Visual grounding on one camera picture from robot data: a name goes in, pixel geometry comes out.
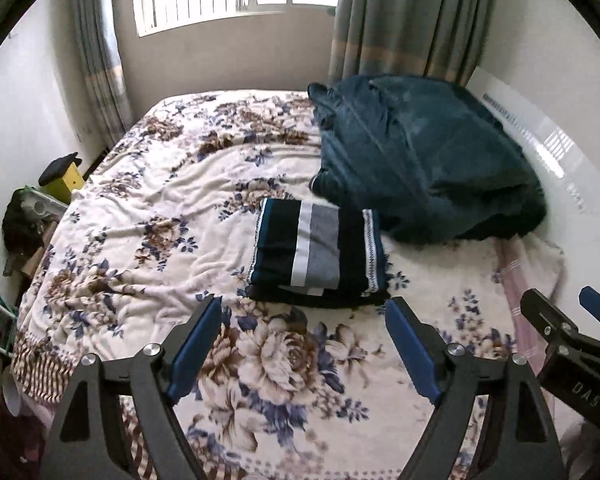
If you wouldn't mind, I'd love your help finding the striped navy grey sweater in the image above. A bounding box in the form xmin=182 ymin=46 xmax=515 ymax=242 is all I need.
xmin=247 ymin=198 xmax=389 ymax=309

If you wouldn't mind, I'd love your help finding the pink striped bed sheet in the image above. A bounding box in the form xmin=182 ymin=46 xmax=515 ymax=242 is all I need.
xmin=494 ymin=238 xmax=556 ymax=376

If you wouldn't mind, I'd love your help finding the white cup on floor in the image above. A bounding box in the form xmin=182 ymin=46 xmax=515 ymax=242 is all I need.
xmin=2 ymin=373 xmax=22 ymax=417

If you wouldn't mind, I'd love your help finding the white glossy headboard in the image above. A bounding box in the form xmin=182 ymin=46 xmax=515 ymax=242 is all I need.
xmin=467 ymin=67 xmax=600 ymax=340

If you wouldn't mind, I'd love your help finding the cardboard box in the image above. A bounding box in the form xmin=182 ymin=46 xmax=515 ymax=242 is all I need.
xmin=3 ymin=221 xmax=58 ymax=280

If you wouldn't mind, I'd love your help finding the dark teal fleece blanket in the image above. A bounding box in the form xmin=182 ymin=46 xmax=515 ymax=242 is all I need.
xmin=308 ymin=75 xmax=547 ymax=245

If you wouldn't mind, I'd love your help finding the black bag on clutter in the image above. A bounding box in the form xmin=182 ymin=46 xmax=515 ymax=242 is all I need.
xmin=2 ymin=188 xmax=43 ymax=256

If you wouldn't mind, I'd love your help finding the floral cream bed blanket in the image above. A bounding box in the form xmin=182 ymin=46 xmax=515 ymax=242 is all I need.
xmin=10 ymin=89 xmax=566 ymax=480

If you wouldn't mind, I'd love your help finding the grey white appliance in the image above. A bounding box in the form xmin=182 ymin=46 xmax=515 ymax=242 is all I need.
xmin=21 ymin=186 xmax=68 ymax=222

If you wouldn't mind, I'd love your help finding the yellow box with black hat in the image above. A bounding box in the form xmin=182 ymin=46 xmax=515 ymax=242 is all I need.
xmin=38 ymin=152 xmax=84 ymax=204

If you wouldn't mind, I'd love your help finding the right grey curtain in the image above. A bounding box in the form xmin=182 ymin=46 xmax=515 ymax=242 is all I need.
xmin=328 ymin=0 xmax=494 ymax=86

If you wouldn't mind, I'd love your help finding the grey curtain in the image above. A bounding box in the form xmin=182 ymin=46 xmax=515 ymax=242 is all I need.
xmin=328 ymin=0 xmax=494 ymax=86
xmin=71 ymin=0 xmax=133 ymax=148

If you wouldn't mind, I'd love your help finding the left grey curtain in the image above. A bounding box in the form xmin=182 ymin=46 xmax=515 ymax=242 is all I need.
xmin=71 ymin=0 xmax=133 ymax=148

